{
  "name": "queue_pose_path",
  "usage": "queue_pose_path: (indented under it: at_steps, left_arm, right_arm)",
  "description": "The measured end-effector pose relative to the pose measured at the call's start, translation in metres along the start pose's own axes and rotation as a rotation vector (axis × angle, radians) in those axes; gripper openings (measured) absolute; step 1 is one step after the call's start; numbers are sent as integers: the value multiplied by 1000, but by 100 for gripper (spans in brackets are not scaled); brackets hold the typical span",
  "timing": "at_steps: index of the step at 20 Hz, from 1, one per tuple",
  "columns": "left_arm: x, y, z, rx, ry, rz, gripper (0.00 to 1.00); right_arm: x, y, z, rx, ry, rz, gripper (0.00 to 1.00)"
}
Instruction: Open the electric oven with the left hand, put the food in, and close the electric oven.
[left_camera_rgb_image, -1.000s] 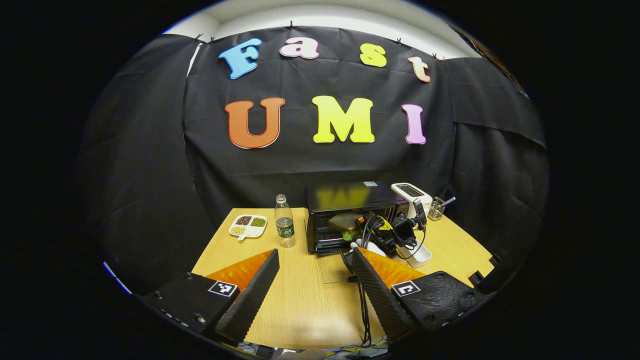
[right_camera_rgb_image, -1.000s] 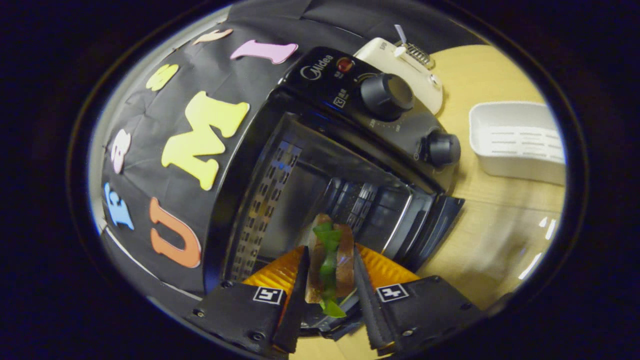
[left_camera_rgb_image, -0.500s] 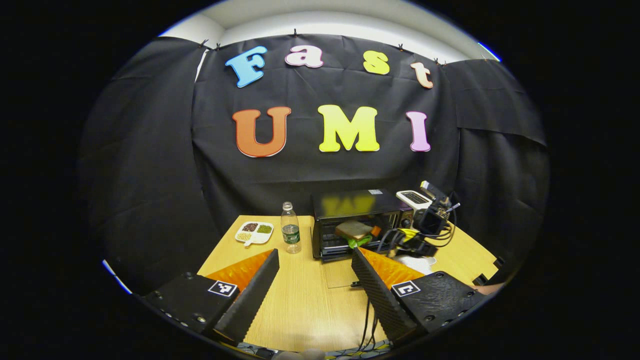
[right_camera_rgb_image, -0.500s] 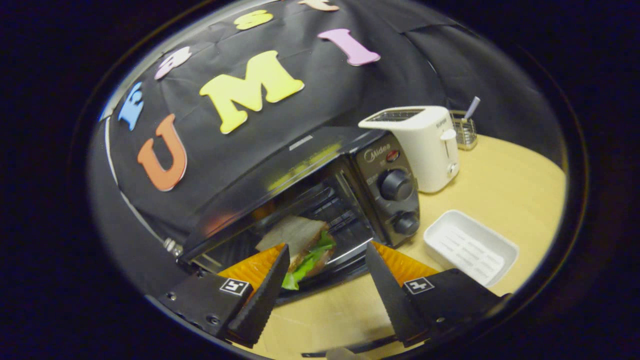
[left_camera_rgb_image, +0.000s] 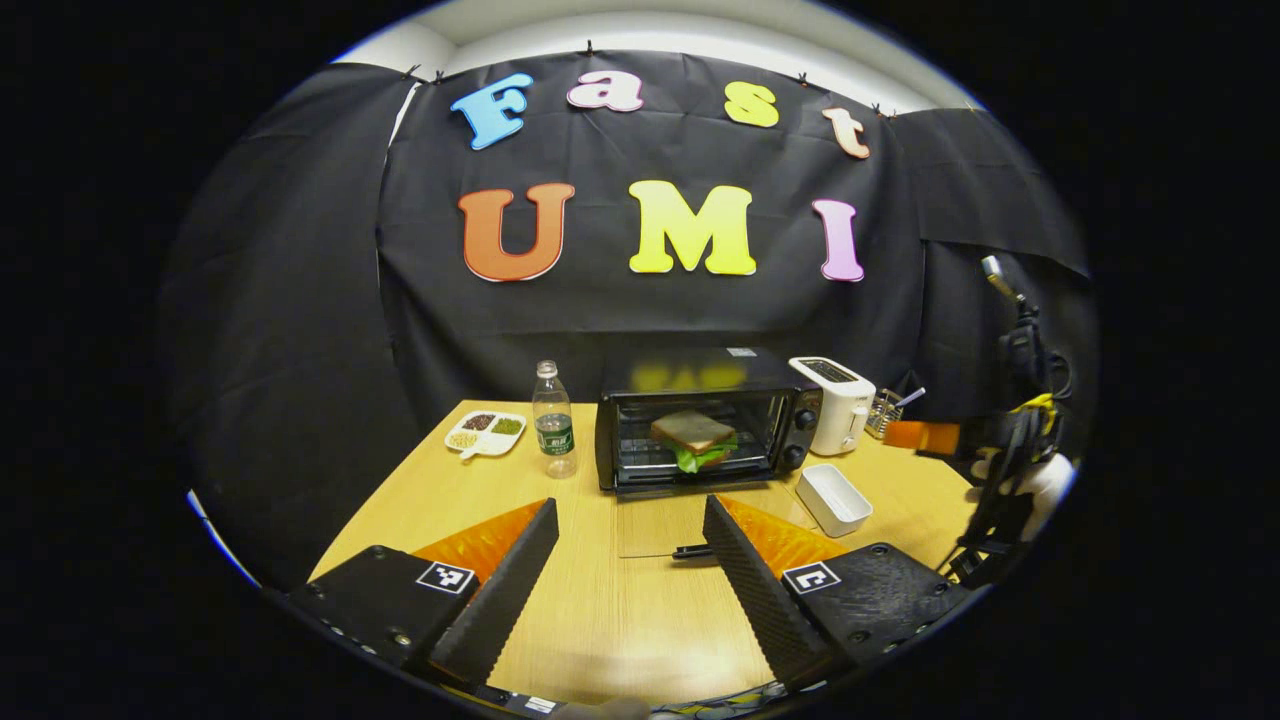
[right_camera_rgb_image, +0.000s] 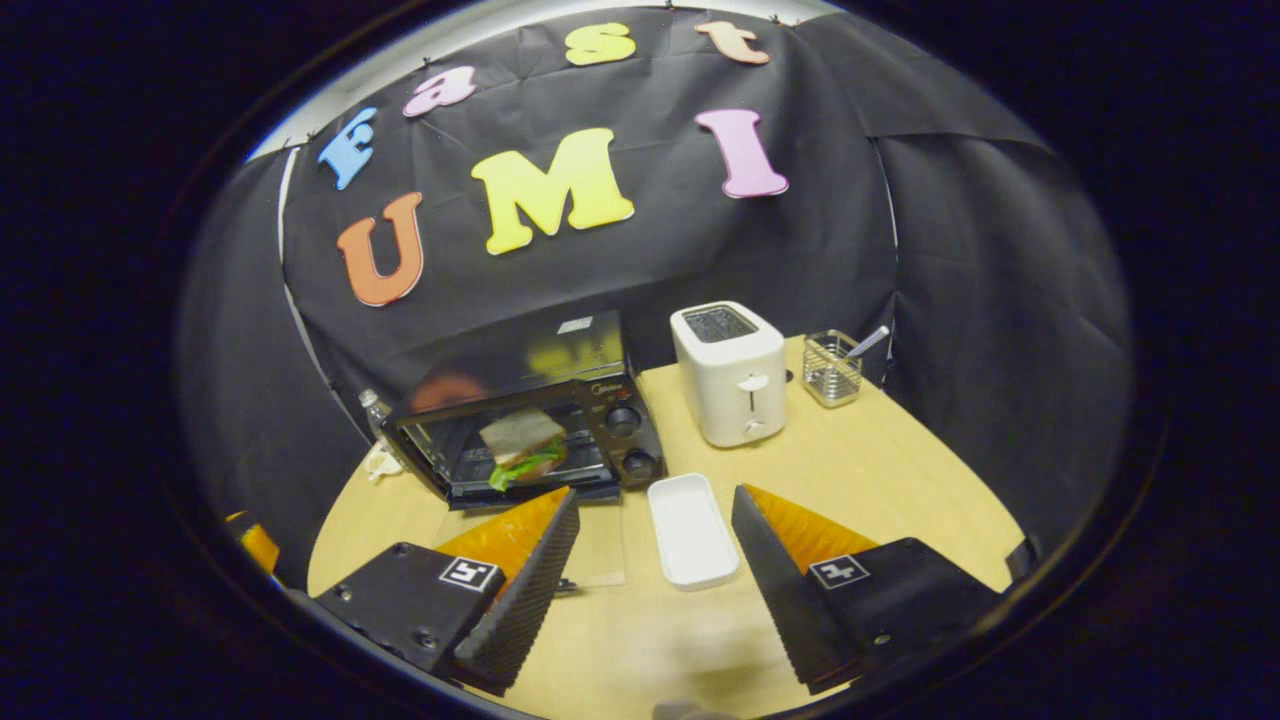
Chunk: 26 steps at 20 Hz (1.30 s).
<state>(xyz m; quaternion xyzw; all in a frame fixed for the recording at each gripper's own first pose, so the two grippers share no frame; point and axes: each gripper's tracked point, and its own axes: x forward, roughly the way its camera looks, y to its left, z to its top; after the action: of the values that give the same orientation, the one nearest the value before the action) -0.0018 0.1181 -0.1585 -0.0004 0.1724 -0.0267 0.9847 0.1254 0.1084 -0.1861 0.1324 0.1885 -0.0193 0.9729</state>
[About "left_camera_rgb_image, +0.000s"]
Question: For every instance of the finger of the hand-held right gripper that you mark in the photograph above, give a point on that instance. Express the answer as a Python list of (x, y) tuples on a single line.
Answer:
[(925, 437)]

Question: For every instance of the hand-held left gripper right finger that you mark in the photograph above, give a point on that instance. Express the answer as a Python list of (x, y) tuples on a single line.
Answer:
[(760, 600)]

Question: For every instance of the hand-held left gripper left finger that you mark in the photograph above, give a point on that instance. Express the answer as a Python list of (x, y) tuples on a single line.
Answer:
[(500, 600)]

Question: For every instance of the white rectangular dish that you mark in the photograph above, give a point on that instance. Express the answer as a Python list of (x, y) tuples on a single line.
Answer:
[(835, 500)]

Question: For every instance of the lettuce sandwich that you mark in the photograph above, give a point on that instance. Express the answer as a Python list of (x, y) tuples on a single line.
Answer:
[(692, 432)]

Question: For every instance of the black electric oven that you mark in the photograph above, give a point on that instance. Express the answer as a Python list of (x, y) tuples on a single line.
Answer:
[(700, 372)]

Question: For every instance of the white toaster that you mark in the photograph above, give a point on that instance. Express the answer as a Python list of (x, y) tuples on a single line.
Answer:
[(840, 400)]

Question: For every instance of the white divided plate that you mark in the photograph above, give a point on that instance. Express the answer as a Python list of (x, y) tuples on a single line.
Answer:
[(485, 436)]

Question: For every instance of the clear plastic water bottle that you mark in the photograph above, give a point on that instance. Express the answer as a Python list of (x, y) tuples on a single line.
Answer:
[(554, 430)]

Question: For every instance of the black backdrop cloth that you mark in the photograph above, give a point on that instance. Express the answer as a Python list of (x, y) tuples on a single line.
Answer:
[(300, 300)]

